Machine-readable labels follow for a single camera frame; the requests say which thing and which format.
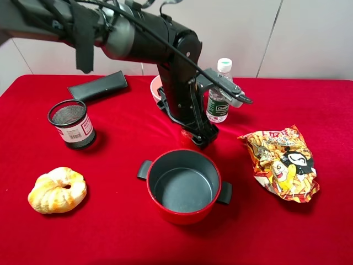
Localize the yellow bread ring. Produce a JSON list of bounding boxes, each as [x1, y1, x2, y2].
[[27, 166, 88, 215]]

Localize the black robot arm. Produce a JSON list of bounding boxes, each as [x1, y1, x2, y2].
[[1, 1, 218, 149]]

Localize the orange prawn crackers bag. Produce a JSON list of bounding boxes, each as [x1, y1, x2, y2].
[[238, 125, 319, 203]]

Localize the white pink bowl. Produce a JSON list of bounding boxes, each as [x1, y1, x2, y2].
[[150, 75, 162, 103]]

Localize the red pot black handles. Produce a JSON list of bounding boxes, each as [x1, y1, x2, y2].
[[137, 149, 233, 225]]

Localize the black flat case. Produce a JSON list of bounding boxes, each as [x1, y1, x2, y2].
[[68, 71, 128, 103]]

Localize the clear water bottle green label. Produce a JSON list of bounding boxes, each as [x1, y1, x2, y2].
[[206, 58, 232, 123]]

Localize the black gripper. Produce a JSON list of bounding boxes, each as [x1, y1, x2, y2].
[[156, 62, 220, 150]]

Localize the black mesh pen cup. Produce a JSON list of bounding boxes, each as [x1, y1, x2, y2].
[[47, 99, 97, 150]]

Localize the red apple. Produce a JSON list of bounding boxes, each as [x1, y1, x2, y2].
[[179, 128, 196, 149]]

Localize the red velvet tablecloth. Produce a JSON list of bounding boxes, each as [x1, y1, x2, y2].
[[1, 75, 352, 264]]

